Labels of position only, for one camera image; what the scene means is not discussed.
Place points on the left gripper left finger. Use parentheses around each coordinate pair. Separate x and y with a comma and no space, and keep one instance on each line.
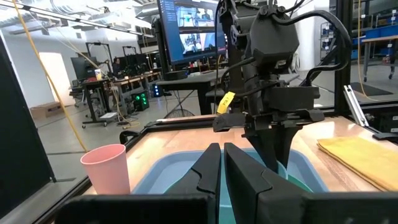
(205,174)

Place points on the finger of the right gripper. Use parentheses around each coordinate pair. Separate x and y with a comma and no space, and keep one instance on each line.
(269,149)
(287,143)

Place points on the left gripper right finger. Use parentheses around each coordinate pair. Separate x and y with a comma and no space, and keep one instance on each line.
(245,180)

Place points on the green plastic plate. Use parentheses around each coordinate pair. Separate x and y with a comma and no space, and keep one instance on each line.
(298,185)

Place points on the yellow napkin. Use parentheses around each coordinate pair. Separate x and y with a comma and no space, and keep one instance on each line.
(360,161)

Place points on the pink plastic cup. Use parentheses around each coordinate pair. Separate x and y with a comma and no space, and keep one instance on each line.
(107,171)

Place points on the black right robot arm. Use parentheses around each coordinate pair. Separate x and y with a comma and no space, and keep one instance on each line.
(273,37)

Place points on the blue plastic tray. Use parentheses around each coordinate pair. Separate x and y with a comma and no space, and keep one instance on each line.
(174,171)

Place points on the yellow label tag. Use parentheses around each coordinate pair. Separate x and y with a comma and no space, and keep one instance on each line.
(225,102)

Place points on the black floor mat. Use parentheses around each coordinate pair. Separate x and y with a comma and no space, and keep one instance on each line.
(370,89)

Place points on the grey desk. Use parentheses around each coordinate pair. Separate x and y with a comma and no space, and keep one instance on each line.
(192,82)

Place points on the computer tower with green lights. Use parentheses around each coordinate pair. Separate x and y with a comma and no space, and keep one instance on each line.
(140,101)

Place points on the wooden top workbench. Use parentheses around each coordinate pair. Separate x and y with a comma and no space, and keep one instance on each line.
(379,40)

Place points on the large computer monitor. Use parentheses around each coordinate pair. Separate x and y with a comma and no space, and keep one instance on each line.
(192,31)

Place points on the blue storage bin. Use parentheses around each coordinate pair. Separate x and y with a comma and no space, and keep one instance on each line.
(385,31)

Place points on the person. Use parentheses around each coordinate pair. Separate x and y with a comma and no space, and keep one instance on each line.
(117,67)

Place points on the black rolling workbench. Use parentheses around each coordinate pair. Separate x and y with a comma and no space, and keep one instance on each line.
(93,84)

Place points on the cardboard box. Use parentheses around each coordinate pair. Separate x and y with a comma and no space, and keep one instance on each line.
(46,109)

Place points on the black partition screen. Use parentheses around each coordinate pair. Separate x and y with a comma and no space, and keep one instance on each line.
(21,140)

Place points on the silver aluminium bracket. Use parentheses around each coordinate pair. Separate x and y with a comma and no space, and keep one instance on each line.
(356,105)

